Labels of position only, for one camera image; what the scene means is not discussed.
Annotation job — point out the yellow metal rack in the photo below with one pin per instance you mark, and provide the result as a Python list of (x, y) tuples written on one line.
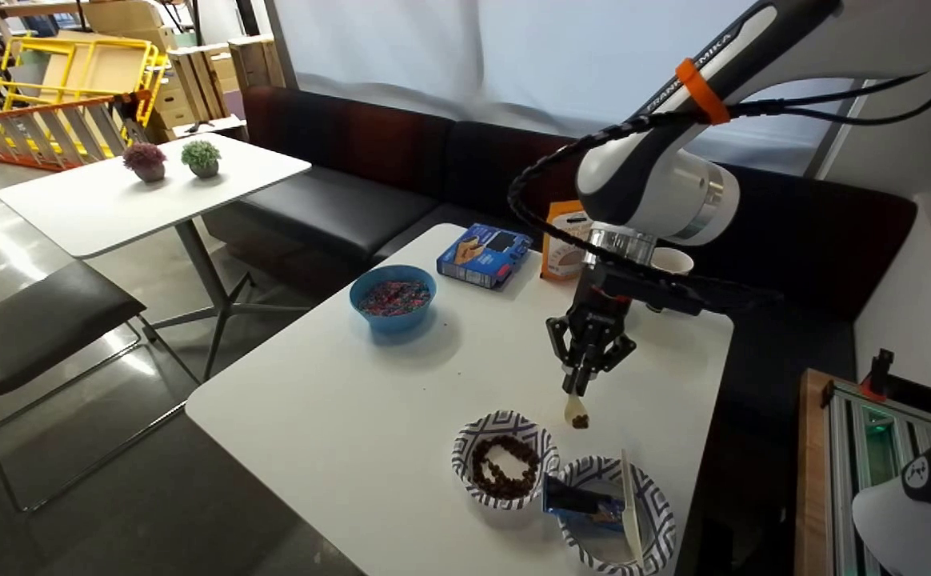
[(69, 46)]

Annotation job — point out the white side table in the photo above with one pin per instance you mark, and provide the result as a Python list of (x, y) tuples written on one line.
[(92, 204)]

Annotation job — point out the blue plastic bowl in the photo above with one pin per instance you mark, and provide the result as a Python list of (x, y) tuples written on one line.
[(378, 321)]

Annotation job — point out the colourful candies heap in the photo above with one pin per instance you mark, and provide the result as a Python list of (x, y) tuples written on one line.
[(395, 297)]

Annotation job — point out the patterned paper bowl with beans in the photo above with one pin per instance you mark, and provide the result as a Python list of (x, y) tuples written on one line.
[(465, 448)]

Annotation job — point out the orange snack pouch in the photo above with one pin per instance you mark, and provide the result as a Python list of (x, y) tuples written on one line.
[(563, 251)]

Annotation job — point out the white flat sachet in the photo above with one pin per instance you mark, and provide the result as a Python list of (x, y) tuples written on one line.
[(631, 513)]

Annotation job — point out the dark blue packet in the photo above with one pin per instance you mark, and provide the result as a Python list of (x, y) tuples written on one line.
[(576, 501)]

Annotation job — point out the white curtain screen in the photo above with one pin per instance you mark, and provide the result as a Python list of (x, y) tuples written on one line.
[(486, 52)]

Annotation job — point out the wooden board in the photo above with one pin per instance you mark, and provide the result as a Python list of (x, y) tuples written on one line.
[(814, 483)]

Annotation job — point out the dark chair with metal legs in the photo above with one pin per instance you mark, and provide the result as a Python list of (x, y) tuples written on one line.
[(28, 321)]

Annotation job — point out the white and black cap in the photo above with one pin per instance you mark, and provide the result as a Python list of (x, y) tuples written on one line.
[(900, 522)]

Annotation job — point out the cream plastic spoon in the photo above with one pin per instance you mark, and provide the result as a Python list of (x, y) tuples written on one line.
[(576, 413)]

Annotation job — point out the blue cookie box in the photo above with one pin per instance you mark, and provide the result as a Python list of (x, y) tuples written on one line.
[(483, 257)]

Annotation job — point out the dark red bench backrest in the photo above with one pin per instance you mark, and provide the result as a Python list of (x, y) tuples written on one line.
[(378, 139)]

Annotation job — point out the patterned paper bowl with packets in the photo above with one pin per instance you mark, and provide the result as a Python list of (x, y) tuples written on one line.
[(661, 522)]

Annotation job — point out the coffee beans heap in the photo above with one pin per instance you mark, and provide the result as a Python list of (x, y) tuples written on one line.
[(524, 483)]

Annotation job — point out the aluminium frame stand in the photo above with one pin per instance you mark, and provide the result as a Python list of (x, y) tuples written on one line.
[(860, 438)]

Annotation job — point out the green decorative plant ball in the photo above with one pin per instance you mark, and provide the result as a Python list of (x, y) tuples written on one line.
[(199, 158)]

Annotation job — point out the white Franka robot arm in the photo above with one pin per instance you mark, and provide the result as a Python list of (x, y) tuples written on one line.
[(677, 196)]

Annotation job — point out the light wooden cabinet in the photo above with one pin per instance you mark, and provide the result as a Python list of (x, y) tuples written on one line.
[(181, 96)]

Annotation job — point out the maroon decorative plant ball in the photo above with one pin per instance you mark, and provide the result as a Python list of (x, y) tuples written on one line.
[(144, 160)]

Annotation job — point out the short black bench cushion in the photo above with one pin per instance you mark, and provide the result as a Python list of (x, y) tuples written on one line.
[(324, 211)]

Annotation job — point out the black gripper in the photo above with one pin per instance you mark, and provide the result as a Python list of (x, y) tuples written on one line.
[(606, 294)]

